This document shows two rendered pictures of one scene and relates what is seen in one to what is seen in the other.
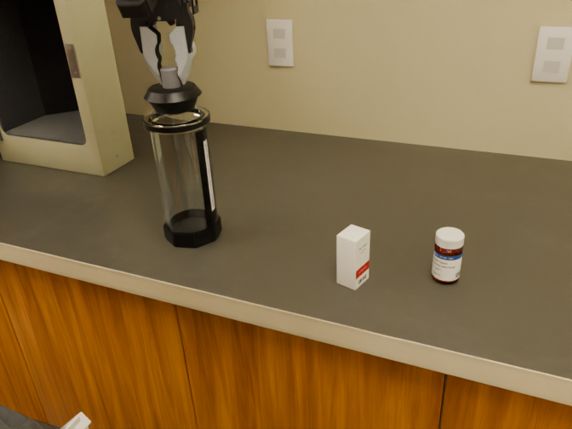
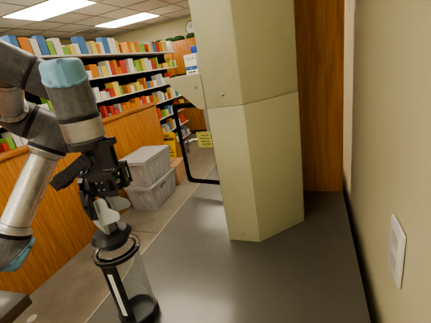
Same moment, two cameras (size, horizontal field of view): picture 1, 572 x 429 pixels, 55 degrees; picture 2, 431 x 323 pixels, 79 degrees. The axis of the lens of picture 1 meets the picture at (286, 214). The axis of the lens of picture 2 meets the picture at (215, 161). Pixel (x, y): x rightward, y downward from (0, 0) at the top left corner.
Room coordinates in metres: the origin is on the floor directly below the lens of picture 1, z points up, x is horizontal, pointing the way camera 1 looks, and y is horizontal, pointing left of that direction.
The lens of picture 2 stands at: (1.11, -0.37, 1.53)
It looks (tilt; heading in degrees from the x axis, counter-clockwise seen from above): 20 degrees down; 87
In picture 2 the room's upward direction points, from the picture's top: 10 degrees counter-clockwise
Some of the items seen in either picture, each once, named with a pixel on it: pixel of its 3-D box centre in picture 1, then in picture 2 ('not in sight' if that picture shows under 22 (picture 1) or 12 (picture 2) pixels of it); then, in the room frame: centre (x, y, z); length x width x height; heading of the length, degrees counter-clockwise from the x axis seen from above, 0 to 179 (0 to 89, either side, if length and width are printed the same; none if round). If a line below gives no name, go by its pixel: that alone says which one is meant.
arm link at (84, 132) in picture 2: not in sight; (84, 130); (0.88, 0.17, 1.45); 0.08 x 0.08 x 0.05
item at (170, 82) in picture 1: (172, 88); (110, 231); (0.86, 0.17, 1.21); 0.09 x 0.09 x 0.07
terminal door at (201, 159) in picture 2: not in sight; (207, 145); (1.13, 0.78, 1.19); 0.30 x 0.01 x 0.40; 145
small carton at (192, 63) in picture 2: not in sight; (195, 63); (1.14, 0.53, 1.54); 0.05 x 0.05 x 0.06; 49
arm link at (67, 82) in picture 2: not in sight; (70, 90); (0.88, 0.17, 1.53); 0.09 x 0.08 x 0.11; 112
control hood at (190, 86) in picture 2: not in sight; (204, 86); (1.16, 0.58, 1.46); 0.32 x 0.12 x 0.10; 65
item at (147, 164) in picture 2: not in sight; (147, 165); (0.39, 2.76, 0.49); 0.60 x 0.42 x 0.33; 65
